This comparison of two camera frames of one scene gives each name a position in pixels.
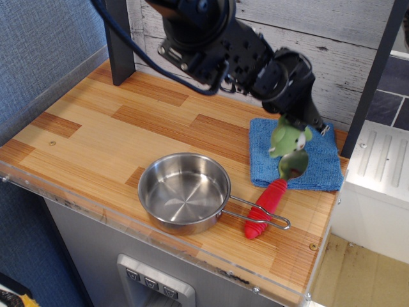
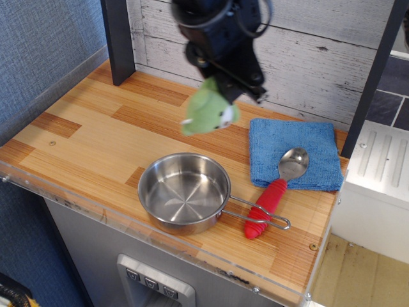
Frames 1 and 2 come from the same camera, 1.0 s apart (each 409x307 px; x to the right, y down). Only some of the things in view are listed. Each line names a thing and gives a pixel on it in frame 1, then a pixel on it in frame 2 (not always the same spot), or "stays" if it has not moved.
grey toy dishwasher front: x=96 y=244 stays
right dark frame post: x=374 y=78 stays
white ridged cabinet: x=371 y=207 stays
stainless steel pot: x=186 y=193 stays
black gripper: x=285 y=87 → x=229 y=47
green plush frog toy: x=287 y=138 → x=208 y=110
